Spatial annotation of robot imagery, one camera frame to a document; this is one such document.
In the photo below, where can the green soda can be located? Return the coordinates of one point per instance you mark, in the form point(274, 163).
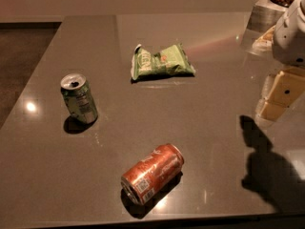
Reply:
point(77, 96)

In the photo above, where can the silver metal box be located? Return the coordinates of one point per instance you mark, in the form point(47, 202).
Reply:
point(264, 15)

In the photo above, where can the red coke can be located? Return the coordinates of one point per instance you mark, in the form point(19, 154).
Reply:
point(149, 175)

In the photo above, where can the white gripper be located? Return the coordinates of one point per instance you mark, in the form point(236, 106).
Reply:
point(290, 39)

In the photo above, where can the green chip bag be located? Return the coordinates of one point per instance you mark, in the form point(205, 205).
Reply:
point(171, 61)

